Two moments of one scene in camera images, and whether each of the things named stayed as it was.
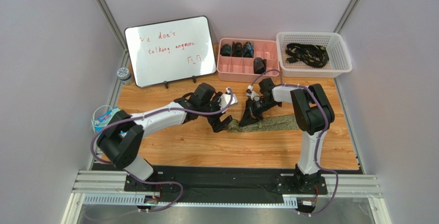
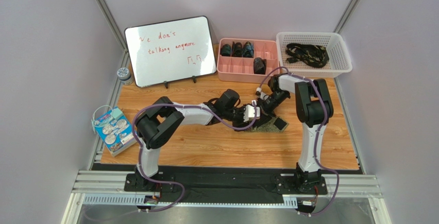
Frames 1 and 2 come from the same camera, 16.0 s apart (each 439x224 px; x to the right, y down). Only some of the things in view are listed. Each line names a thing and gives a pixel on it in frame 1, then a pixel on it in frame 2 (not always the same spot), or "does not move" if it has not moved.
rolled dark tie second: x=237 y=50 does not move
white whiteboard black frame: x=171 y=50 does not move
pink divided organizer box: x=246 y=60 does not move
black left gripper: x=214 y=114 → x=257 y=118
